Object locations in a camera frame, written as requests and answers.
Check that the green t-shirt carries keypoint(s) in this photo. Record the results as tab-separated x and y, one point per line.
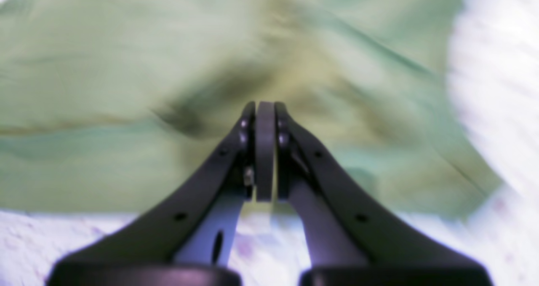
109	105

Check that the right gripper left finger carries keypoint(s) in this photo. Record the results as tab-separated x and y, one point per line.
186	239

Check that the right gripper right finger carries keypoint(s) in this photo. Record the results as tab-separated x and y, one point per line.
352	239

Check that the terrazzo patterned tablecloth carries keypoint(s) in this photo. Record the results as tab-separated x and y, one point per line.
492	85

